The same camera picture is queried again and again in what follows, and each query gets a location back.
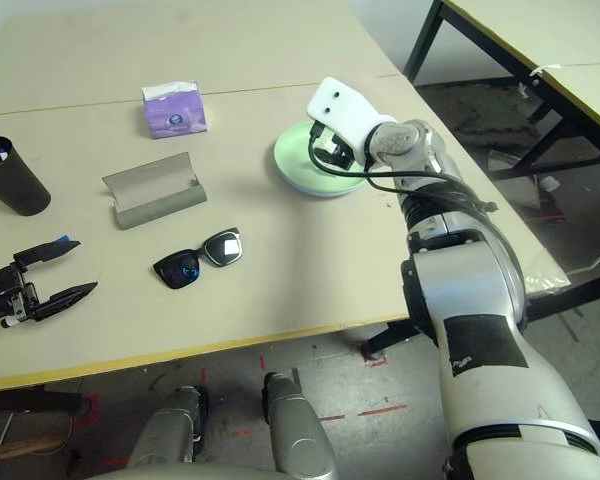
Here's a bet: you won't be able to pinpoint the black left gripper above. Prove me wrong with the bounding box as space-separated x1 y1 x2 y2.
0 239 99 324

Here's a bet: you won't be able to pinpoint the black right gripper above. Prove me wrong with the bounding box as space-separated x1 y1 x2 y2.
329 129 356 171

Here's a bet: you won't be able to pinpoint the green plate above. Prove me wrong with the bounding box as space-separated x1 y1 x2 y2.
273 121 372 194

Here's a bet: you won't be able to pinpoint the black sunglasses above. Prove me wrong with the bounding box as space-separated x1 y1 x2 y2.
152 227 246 292

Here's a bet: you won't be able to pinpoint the light blue plate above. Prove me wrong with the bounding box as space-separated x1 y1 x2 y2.
274 167 369 201

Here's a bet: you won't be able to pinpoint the black pen holder cup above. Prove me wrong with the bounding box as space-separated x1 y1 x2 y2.
0 134 52 218

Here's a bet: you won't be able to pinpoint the grey open glasses case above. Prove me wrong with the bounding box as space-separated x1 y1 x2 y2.
102 152 209 232

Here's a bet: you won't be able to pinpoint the purple tissue pack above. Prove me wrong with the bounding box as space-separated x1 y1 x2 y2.
140 78 212 140

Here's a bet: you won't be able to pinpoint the wooden plank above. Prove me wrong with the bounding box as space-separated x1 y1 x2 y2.
0 433 64 462

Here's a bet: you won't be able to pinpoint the silver robot left leg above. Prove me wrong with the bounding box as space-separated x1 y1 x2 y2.
127 385 212 469

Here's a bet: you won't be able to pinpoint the silver robot leg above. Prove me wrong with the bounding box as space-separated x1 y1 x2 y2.
262 372 339 480
127 385 212 469

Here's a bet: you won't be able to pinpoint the grey robot torso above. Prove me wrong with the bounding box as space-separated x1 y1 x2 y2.
89 464 281 480

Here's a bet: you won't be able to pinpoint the clear plastic film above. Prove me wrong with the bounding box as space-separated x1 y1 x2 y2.
523 249 572 302

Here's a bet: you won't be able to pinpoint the silver robot right leg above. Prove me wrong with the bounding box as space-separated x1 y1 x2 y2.
262 372 339 480

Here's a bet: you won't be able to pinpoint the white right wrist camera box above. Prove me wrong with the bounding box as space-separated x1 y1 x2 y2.
305 76 399 162

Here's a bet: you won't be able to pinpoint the beige table black frame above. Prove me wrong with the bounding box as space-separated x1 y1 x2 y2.
403 0 600 326

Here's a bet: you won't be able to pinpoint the white floor cable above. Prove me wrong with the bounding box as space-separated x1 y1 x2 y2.
569 251 600 275

